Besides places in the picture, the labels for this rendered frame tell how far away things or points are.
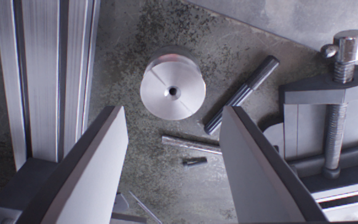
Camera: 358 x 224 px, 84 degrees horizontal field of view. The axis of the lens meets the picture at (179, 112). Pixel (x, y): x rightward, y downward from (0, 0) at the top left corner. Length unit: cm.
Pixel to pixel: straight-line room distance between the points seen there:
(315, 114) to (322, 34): 109
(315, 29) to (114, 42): 118
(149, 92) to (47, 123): 11
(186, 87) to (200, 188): 18
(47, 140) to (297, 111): 25
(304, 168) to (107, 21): 27
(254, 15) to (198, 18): 96
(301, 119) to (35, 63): 25
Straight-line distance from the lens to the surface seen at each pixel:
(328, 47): 21
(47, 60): 19
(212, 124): 22
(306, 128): 26
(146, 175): 28
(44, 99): 21
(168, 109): 16
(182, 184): 30
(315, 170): 30
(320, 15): 129
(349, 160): 32
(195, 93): 16
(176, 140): 23
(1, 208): 23
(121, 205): 34
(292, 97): 22
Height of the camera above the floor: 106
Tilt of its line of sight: 59 degrees down
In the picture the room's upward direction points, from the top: 177 degrees clockwise
